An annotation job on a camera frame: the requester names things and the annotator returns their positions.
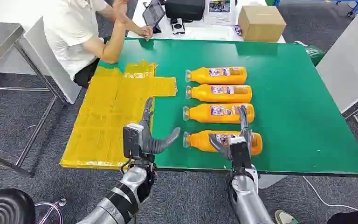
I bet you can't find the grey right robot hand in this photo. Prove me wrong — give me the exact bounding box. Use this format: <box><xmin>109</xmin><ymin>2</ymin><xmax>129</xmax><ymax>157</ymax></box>
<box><xmin>209</xmin><ymin>105</ymin><xmax>254</xmax><ymax>161</ymax></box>

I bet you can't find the person's right hand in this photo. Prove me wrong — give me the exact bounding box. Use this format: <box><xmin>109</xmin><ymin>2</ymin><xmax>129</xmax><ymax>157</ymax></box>
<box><xmin>112</xmin><ymin>0</ymin><xmax>129</xmax><ymax>17</ymax></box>

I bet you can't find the person's left hand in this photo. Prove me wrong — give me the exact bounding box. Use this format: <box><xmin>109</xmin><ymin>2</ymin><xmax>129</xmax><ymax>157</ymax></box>
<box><xmin>137</xmin><ymin>25</ymin><xmax>154</xmax><ymax>42</ymax></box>

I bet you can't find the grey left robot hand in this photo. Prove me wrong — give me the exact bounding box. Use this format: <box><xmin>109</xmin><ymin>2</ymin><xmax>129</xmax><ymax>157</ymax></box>
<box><xmin>138</xmin><ymin>97</ymin><xmax>181</xmax><ymax>155</ymax></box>

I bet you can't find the orange drink bottle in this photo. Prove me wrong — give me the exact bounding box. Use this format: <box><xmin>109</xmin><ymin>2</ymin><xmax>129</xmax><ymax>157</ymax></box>
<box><xmin>185</xmin><ymin>84</ymin><xmax>253</xmax><ymax>104</ymax></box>
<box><xmin>185</xmin><ymin>66</ymin><xmax>248</xmax><ymax>85</ymax></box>
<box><xmin>182</xmin><ymin>103</ymin><xmax>255</xmax><ymax>125</ymax></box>
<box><xmin>182</xmin><ymin>130</ymin><xmax>263</xmax><ymax>156</ymax></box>

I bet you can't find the black tablet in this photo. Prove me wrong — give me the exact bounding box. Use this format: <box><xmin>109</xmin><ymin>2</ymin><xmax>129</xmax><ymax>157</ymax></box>
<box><xmin>142</xmin><ymin>0</ymin><xmax>166</xmax><ymax>34</ymax></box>

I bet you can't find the black bag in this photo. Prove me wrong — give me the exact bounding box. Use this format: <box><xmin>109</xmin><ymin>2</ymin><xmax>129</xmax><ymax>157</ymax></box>
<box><xmin>164</xmin><ymin>0</ymin><xmax>206</xmax><ymax>22</ymax></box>

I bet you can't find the yellow sheet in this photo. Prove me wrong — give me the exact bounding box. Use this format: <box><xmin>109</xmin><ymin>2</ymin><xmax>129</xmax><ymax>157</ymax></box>
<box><xmin>60</xmin><ymin>60</ymin><xmax>179</xmax><ymax>170</ymax></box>

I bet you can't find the green table mat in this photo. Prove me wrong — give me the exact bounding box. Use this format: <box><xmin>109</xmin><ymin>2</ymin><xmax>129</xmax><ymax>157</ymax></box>
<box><xmin>98</xmin><ymin>37</ymin><xmax>358</xmax><ymax>177</ymax></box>

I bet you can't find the white table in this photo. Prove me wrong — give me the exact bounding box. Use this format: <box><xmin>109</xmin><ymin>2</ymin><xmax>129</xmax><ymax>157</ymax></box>
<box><xmin>125</xmin><ymin>0</ymin><xmax>287</xmax><ymax>43</ymax></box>

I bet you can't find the person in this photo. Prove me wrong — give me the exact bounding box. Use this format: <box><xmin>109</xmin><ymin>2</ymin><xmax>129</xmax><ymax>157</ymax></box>
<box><xmin>41</xmin><ymin>0</ymin><xmax>154</xmax><ymax>89</ymax></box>

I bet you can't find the white table leg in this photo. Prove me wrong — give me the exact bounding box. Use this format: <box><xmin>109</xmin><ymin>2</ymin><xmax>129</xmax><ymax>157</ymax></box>
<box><xmin>257</xmin><ymin>174</ymin><xmax>288</xmax><ymax>189</ymax></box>

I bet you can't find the printed white booklet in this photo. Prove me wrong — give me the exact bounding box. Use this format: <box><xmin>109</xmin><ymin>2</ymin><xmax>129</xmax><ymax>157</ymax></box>
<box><xmin>204</xmin><ymin>0</ymin><xmax>237</xmax><ymax>26</ymax></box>

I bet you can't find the white board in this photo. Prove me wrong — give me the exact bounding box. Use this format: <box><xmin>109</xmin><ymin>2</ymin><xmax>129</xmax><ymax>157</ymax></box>
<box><xmin>24</xmin><ymin>16</ymin><xmax>83</xmax><ymax>105</ymax></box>

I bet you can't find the green bag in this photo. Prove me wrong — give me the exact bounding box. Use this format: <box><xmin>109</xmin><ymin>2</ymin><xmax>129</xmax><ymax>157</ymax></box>
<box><xmin>303</xmin><ymin>44</ymin><xmax>326</xmax><ymax>67</ymax></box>

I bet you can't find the brown cardboard box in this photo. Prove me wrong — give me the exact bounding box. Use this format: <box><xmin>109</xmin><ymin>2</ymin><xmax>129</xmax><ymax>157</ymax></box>
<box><xmin>237</xmin><ymin>5</ymin><xmax>287</xmax><ymax>43</ymax></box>

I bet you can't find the pale shoe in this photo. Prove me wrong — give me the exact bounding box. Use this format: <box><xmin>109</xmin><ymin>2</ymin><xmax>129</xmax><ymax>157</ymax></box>
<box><xmin>274</xmin><ymin>210</ymin><xmax>299</xmax><ymax>224</ymax></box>

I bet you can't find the large white panel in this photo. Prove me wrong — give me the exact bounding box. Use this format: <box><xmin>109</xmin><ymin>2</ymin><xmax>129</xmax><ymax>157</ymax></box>
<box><xmin>316</xmin><ymin>5</ymin><xmax>358</xmax><ymax>114</ymax></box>

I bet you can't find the steel table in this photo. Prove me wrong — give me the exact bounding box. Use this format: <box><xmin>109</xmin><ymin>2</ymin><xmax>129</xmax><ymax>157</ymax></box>
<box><xmin>0</xmin><ymin>21</ymin><xmax>69</xmax><ymax>178</ymax></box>

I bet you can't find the person's leg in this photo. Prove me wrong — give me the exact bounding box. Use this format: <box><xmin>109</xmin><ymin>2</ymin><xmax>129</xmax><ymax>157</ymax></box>
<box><xmin>326</xmin><ymin>209</ymin><xmax>358</xmax><ymax>224</ymax></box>

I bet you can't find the blue cart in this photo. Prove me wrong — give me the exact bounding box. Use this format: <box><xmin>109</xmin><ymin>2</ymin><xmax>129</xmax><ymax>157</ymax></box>
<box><xmin>326</xmin><ymin>0</ymin><xmax>358</xmax><ymax>18</ymax></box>

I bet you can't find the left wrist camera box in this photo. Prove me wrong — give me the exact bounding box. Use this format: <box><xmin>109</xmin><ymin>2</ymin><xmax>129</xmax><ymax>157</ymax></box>
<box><xmin>123</xmin><ymin>123</ymin><xmax>145</xmax><ymax>159</ymax></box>

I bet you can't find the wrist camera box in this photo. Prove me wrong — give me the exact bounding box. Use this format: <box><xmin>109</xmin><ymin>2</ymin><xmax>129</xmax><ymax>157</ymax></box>
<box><xmin>123</xmin><ymin>123</ymin><xmax>145</xmax><ymax>159</ymax></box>
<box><xmin>228</xmin><ymin>137</ymin><xmax>253</xmax><ymax>171</ymax></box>

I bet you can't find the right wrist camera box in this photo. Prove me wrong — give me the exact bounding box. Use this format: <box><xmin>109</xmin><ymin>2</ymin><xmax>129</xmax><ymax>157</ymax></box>
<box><xmin>228</xmin><ymin>137</ymin><xmax>253</xmax><ymax>171</ymax></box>

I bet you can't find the small black-white camera device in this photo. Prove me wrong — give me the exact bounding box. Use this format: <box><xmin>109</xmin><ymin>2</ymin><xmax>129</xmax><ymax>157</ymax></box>
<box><xmin>170</xmin><ymin>17</ymin><xmax>186</xmax><ymax>35</ymax></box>

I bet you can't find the white cable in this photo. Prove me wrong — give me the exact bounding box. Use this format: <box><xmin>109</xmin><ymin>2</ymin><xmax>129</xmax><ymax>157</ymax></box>
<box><xmin>302</xmin><ymin>175</ymin><xmax>358</xmax><ymax>212</ymax></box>

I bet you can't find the chrome stool ring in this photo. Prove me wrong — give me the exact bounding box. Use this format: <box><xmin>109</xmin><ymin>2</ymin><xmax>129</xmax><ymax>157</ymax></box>
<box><xmin>34</xmin><ymin>198</ymin><xmax>68</xmax><ymax>224</ymax></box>

